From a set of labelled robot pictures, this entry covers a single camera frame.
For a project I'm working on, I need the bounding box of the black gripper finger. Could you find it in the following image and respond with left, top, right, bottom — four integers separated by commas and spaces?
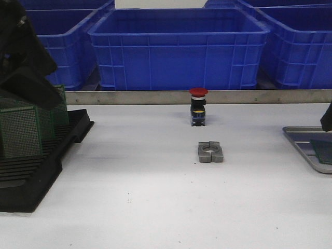
320, 103, 332, 132

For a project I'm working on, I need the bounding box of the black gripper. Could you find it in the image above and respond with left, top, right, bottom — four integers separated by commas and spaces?
1, 1, 63, 108

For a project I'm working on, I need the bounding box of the blue plastic crate left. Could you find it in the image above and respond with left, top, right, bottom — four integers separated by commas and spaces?
20, 1, 115, 91

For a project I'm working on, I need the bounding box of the blue plastic crate centre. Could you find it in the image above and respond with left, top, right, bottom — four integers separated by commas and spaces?
88, 8, 269, 91

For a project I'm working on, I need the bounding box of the silver metal tray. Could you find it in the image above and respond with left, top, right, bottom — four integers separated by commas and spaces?
282, 127, 331, 175

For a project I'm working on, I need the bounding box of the blue plastic crate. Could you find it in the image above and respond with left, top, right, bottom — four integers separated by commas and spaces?
88, 8, 269, 91
203, 0, 332, 90
20, 1, 115, 91

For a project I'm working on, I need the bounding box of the grey metal clamp block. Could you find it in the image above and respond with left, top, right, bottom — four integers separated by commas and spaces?
198, 141, 224, 163

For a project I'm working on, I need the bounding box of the blue plastic crate right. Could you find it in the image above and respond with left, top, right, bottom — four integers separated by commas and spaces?
203, 0, 332, 90

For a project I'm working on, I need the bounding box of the green board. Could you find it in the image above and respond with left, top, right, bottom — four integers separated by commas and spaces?
52, 85, 70, 126
37, 107, 55, 140
1, 106, 42, 159
310, 140, 331, 165
0, 96, 31, 109

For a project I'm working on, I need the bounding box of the black slotted board rack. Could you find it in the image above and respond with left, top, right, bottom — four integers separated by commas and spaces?
1, 109, 94, 213

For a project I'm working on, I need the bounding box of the red emergency stop button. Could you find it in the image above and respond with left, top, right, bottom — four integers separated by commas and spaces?
189, 88, 208, 127

